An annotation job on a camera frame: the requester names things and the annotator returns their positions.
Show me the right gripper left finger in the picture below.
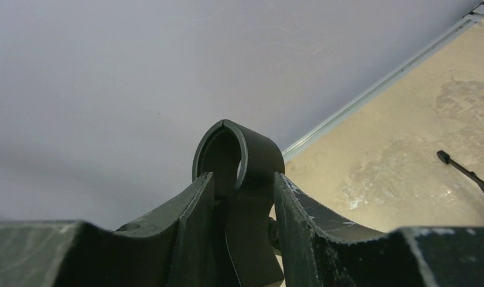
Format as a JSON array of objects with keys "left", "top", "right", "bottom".
[{"left": 0, "top": 173, "right": 215, "bottom": 286}]

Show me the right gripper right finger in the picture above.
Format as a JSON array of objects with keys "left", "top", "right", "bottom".
[{"left": 275, "top": 173, "right": 484, "bottom": 286}]

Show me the round base clip stand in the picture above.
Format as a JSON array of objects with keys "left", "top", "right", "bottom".
[{"left": 192, "top": 119, "right": 285, "bottom": 286}]

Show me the tripod stand with shock mount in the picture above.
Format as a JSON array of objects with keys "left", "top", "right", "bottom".
[{"left": 436, "top": 150, "right": 484, "bottom": 194}]

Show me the aluminium frame rail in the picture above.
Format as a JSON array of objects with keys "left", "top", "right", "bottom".
[{"left": 282, "top": 1, "right": 484, "bottom": 162}]

